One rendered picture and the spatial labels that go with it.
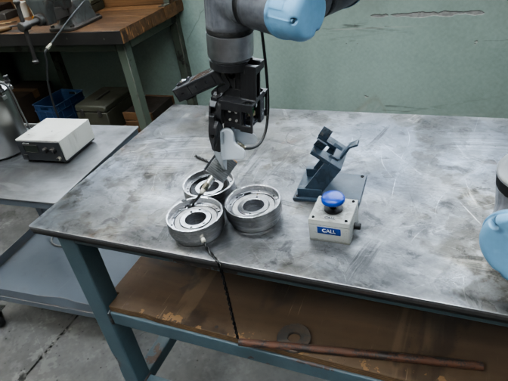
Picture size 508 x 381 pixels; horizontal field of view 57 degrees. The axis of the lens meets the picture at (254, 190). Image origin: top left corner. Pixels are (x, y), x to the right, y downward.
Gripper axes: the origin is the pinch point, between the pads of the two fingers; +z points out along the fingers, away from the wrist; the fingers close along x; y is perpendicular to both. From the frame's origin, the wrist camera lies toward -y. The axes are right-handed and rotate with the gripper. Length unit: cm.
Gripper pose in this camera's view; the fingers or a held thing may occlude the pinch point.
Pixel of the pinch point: (225, 157)
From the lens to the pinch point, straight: 89.1
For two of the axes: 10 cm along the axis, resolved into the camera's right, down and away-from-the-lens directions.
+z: 0.1, 8.0, 6.1
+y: 9.2, 2.2, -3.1
